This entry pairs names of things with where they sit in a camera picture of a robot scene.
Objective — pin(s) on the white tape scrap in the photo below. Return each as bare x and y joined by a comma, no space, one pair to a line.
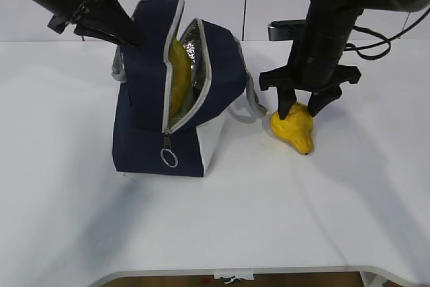
234,275

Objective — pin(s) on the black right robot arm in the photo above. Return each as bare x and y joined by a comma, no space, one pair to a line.
318,43

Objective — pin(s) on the green lidded lunch box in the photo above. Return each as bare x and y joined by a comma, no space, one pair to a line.
179,110

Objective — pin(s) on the navy blue lunch bag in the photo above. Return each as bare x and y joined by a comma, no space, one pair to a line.
143,140

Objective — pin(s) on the yellow pear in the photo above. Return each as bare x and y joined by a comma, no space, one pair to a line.
296,129

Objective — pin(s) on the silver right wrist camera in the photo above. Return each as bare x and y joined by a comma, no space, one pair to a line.
285,30

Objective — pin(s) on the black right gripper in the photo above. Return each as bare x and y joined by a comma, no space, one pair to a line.
324,88

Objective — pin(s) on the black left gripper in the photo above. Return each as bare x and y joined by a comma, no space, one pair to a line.
104,20

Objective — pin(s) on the yellow banana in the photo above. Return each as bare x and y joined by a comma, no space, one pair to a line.
181,82

